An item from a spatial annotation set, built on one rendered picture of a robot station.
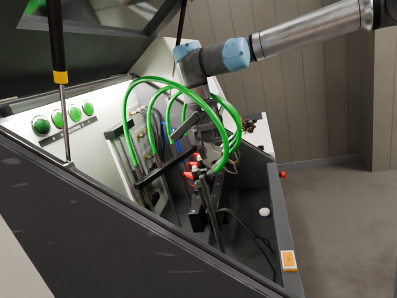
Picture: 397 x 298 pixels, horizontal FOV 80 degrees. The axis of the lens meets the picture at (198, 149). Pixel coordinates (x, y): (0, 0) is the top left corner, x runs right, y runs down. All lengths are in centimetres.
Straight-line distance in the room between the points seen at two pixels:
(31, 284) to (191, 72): 66
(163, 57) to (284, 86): 180
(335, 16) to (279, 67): 197
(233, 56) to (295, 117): 222
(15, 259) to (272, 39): 82
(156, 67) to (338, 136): 229
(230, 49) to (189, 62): 11
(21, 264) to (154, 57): 82
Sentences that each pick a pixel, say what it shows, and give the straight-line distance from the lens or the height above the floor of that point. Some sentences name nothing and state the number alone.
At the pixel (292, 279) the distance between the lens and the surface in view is 62.
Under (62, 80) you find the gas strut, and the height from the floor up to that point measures 146.
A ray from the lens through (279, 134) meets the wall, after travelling 280.
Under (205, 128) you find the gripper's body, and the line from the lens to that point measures 66.
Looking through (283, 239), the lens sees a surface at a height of 95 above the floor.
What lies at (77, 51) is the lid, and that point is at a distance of 71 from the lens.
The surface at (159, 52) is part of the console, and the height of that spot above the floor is 150.
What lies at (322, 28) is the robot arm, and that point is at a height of 143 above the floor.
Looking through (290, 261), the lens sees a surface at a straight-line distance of 64.
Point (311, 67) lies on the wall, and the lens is 270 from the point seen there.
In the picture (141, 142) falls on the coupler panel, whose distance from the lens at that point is 104.
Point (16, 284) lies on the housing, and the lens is 81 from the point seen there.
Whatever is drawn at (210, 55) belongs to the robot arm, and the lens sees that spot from 61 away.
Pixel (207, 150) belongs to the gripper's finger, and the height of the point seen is 118.
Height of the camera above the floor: 143
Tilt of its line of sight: 20 degrees down
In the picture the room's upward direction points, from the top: 15 degrees counter-clockwise
